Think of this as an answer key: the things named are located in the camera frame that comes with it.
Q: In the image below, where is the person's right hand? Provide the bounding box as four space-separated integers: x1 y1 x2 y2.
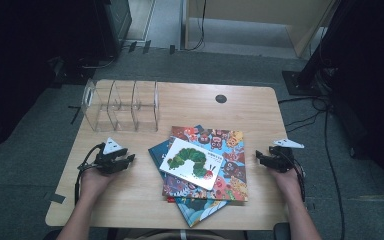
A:
268 164 307 198

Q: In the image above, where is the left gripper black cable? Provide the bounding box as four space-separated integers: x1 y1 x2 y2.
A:
74 142 106 206

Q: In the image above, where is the person's left hand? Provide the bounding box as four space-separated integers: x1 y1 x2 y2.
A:
79 165 116 202

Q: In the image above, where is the colourful monsters picture book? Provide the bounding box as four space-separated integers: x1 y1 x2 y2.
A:
161 125 249 203

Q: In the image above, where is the dark curtain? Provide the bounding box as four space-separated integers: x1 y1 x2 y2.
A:
323 0 384 201

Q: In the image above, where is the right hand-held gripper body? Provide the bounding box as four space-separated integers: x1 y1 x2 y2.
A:
268 138 305 174

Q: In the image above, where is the black equipment case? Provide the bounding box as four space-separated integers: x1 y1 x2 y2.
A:
92 0 133 62

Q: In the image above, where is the black hanging cable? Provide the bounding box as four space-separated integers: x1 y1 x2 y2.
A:
183 0 208 52

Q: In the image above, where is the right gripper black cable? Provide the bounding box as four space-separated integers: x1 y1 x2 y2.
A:
289 155 307 203

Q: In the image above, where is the white caterpillar picture book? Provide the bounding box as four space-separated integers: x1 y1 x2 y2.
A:
158 137 224 192

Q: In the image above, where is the black floor tape cross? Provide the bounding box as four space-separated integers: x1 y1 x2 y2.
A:
67 104 83 126

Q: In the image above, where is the light wooden cabinet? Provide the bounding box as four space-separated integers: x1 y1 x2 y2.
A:
181 0 340 60

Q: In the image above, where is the clear acrylic book rack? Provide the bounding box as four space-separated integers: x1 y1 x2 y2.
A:
80 78 161 133

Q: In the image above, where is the looped black floor cable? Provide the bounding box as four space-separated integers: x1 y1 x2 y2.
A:
277 94 332 134

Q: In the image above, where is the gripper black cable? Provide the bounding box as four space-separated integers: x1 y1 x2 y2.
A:
74 142 106 206
289 155 307 203

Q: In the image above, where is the long black floor cable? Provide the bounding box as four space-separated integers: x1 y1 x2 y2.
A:
323 108 346 240

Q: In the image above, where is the black chair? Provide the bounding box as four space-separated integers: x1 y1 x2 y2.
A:
272 222 293 240

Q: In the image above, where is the blue monster picture book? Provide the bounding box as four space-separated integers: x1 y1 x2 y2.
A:
147 124 230 229

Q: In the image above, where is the black stand base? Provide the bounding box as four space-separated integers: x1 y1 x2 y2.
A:
281 69 318 98

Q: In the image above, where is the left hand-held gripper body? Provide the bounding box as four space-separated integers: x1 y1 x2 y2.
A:
93 137 125 176

